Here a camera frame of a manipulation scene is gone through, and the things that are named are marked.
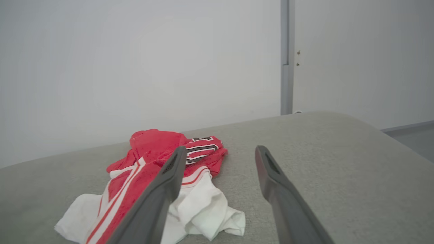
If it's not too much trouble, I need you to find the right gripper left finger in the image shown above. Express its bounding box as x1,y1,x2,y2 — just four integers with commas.
108,146,188,244

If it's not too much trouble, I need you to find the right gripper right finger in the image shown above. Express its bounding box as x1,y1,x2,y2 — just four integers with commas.
255,145,334,244

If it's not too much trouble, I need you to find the red and white jersey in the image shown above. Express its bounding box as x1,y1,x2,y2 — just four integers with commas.
54,129,246,244

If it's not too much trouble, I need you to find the grey baseboard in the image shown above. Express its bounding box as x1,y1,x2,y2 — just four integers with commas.
381,120,434,137

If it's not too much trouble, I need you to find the white door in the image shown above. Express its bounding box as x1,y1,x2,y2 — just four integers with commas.
294,0,434,130

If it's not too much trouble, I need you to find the grey door frame post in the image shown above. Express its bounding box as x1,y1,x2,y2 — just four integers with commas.
280,0,295,116

